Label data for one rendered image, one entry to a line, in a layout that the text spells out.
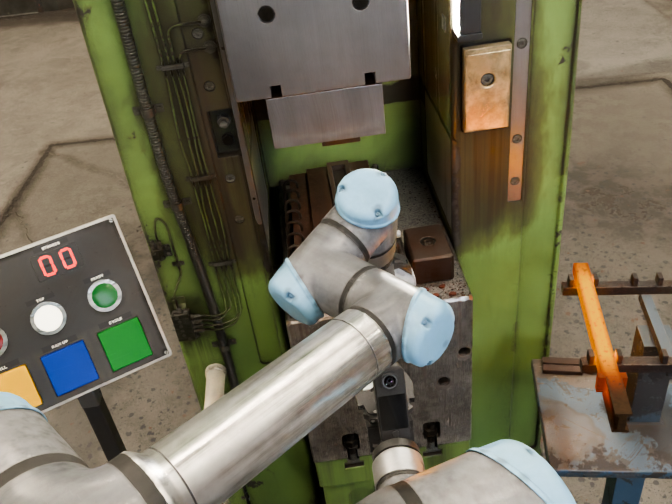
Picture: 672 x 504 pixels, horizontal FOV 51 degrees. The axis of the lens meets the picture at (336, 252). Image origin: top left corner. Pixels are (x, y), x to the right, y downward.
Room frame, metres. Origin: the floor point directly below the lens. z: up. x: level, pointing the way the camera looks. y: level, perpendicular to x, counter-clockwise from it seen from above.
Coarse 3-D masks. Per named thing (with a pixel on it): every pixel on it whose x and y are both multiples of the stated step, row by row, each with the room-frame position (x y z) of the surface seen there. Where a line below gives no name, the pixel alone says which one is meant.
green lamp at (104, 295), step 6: (96, 288) 1.00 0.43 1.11; (102, 288) 1.00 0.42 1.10; (108, 288) 1.00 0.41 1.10; (114, 288) 1.01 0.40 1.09; (96, 294) 0.99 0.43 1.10; (102, 294) 1.00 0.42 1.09; (108, 294) 1.00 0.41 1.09; (114, 294) 1.00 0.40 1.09; (96, 300) 0.99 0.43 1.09; (102, 300) 0.99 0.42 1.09; (108, 300) 0.99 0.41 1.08; (114, 300) 0.99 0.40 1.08; (102, 306) 0.98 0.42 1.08; (108, 306) 0.99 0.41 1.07
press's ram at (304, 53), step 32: (224, 0) 1.12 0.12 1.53; (256, 0) 1.12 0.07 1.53; (288, 0) 1.12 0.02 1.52; (320, 0) 1.12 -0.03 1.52; (352, 0) 1.13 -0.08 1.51; (384, 0) 1.12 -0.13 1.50; (224, 32) 1.12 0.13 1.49; (256, 32) 1.12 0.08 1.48; (288, 32) 1.12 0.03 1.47; (320, 32) 1.12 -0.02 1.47; (352, 32) 1.12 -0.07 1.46; (384, 32) 1.12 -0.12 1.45; (256, 64) 1.12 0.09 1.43; (288, 64) 1.12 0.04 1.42; (320, 64) 1.12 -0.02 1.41; (352, 64) 1.12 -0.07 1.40; (384, 64) 1.12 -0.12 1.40; (256, 96) 1.12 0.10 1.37
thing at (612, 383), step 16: (576, 272) 1.06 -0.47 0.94; (592, 288) 1.01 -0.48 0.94; (592, 304) 0.97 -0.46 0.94; (592, 320) 0.92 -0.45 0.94; (592, 336) 0.88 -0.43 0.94; (608, 336) 0.88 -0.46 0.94; (608, 352) 0.84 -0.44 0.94; (608, 368) 0.80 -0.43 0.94; (608, 384) 0.76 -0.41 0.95; (624, 384) 0.77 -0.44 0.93; (608, 400) 0.76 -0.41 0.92; (624, 400) 0.73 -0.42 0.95; (608, 416) 0.73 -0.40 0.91; (624, 416) 0.70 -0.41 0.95
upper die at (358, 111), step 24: (288, 96) 1.12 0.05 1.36; (312, 96) 1.12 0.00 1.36; (336, 96) 1.12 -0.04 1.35; (360, 96) 1.12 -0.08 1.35; (288, 120) 1.12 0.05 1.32; (312, 120) 1.12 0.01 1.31; (336, 120) 1.12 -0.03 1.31; (360, 120) 1.12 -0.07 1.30; (384, 120) 1.12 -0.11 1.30; (288, 144) 1.12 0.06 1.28
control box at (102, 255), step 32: (96, 224) 1.07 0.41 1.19; (0, 256) 1.00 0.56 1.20; (32, 256) 1.01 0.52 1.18; (64, 256) 1.02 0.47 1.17; (96, 256) 1.04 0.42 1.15; (128, 256) 1.05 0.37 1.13; (0, 288) 0.97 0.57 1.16; (32, 288) 0.98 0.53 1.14; (64, 288) 0.99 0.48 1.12; (128, 288) 1.01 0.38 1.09; (0, 320) 0.94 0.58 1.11; (32, 320) 0.95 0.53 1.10; (64, 320) 0.96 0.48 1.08; (96, 320) 0.97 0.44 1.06; (0, 352) 0.90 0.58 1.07; (32, 352) 0.91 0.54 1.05; (96, 352) 0.94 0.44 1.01; (160, 352) 0.96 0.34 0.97; (96, 384) 0.90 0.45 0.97
